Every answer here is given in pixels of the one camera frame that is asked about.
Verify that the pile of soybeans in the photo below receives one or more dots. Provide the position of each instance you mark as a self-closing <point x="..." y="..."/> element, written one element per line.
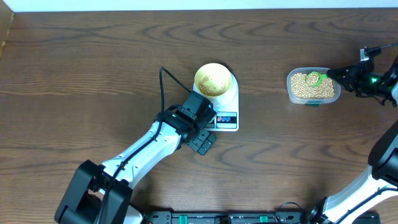
<point x="302" y="90"/>

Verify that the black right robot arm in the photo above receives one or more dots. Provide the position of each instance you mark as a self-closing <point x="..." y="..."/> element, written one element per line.
<point x="378" y="182"/>

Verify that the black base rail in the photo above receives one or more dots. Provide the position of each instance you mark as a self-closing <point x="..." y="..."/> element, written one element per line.
<point x="167" y="217"/>

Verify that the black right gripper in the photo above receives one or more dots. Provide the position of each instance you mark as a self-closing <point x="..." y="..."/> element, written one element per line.
<point x="350" y="81"/>

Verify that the clear plastic container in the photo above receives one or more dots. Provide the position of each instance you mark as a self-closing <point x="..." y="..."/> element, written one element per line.
<point x="302" y="101"/>

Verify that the white digital kitchen scale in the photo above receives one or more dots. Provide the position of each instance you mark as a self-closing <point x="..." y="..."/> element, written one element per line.
<point x="226" y="106"/>

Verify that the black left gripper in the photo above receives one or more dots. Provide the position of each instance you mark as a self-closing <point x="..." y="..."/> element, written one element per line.
<point x="204" y="137"/>

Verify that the yellow plastic bowl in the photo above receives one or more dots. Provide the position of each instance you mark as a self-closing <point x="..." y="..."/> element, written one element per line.
<point x="214" y="70"/>

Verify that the green label under container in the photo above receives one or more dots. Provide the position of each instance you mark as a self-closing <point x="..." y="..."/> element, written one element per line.
<point x="313" y="105"/>

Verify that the green plastic measuring scoop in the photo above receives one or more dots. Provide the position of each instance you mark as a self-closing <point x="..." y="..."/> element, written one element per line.
<point x="314" y="79"/>

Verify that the soybeans in yellow bowl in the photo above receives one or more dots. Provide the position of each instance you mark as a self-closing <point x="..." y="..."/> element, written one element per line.
<point x="214" y="86"/>

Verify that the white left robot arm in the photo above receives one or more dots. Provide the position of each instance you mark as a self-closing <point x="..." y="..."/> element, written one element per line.
<point x="102" y="193"/>

